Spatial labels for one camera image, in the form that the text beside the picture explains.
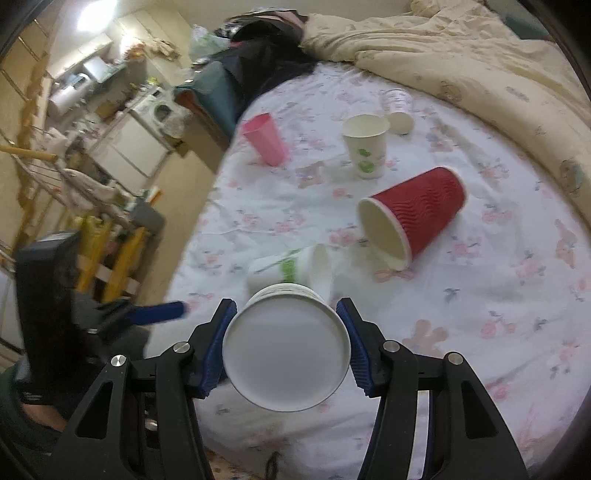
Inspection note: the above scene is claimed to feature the red ripple paper cup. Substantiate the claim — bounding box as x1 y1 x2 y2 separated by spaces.
357 166 468 272

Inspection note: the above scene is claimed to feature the white cup with green band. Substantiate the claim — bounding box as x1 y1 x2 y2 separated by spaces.
247 244 334 306

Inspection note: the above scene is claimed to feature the white kitchen appliance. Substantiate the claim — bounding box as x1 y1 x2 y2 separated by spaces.
48 73 94 117

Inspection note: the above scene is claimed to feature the wooden pole drying rack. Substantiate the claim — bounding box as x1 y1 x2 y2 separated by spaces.
0 142 139 232

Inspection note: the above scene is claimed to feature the white washing machine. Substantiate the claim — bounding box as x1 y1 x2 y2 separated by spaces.
133 87 180 136

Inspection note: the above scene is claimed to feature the white cabinet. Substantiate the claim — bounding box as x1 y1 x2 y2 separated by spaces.
87 111 172 195

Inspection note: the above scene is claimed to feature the clear plastic bag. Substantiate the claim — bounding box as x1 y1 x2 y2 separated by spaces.
188 24 230 64

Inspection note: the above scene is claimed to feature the pink plastic cup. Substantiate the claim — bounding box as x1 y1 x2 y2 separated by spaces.
241 113 291 167

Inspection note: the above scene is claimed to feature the yellow folding frame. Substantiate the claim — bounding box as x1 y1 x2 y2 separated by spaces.
75 216 149 302

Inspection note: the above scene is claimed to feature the white cup with pink print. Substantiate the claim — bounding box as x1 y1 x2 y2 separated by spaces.
379 88 413 115

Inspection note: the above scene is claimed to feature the beige quilt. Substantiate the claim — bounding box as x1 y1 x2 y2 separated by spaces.
299 0 591 261

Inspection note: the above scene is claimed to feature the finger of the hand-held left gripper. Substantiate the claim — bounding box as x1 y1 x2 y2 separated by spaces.
130 300 191 327

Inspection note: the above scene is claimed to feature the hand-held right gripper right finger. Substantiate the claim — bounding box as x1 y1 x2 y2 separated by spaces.
335 297 530 480

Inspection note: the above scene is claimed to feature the small white paper cup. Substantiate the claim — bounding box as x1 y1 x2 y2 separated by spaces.
387 112 415 136

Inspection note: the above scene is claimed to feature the white cup with green leaves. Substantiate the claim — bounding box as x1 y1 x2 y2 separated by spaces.
342 114 391 180

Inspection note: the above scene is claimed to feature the ceiling light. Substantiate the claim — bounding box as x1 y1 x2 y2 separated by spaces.
75 0 122 29

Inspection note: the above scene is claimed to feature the pile of dark clothes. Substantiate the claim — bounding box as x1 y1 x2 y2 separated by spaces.
221 13 320 118

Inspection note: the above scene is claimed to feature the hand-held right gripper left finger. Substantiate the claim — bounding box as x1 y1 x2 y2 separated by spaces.
46 298 238 480

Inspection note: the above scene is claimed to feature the floral bed sheet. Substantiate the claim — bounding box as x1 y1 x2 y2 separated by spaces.
147 60 588 480

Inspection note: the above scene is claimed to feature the plain white paper cup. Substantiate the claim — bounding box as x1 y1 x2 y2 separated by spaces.
222 282 352 413

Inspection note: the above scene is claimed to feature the teal cushion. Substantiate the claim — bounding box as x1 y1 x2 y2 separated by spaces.
172 60 242 155

